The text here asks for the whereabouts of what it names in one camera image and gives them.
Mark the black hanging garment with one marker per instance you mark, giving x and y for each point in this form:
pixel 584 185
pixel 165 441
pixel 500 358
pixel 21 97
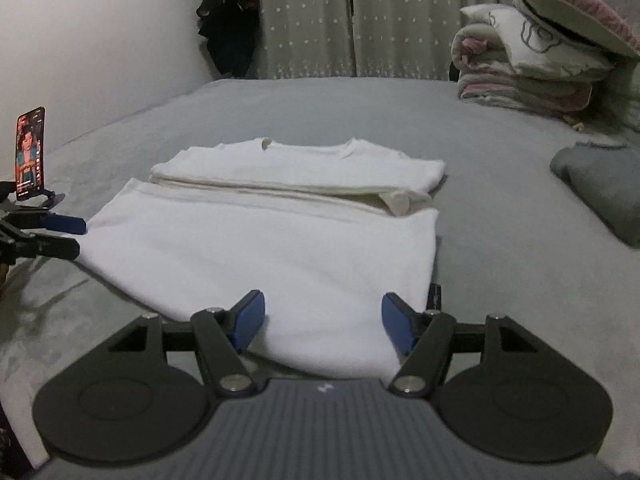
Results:
pixel 230 28

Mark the folded pink white quilt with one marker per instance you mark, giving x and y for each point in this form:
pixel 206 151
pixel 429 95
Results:
pixel 505 58

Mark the grey bed blanket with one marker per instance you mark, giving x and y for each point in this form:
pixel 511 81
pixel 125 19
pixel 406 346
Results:
pixel 511 236

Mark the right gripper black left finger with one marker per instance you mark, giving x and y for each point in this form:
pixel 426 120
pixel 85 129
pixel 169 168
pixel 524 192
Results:
pixel 221 336

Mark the black phone stand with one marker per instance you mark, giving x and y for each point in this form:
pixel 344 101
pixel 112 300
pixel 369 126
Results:
pixel 45 200

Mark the smartphone with lit screen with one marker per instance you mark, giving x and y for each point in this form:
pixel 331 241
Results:
pixel 28 158

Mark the grey star-patterned curtain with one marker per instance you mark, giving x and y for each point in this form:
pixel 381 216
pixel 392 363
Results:
pixel 358 38

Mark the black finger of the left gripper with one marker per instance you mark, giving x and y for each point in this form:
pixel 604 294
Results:
pixel 16 244
pixel 60 223

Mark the white t-shirt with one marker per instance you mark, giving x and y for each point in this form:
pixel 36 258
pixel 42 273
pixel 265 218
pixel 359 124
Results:
pixel 324 232

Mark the pink and grey pillow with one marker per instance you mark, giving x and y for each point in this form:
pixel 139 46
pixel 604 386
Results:
pixel 588 21

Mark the folded grey garment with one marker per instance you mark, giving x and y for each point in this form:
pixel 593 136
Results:
pixel 606 179

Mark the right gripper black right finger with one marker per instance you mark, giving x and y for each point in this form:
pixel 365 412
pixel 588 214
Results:
pixel 424 341

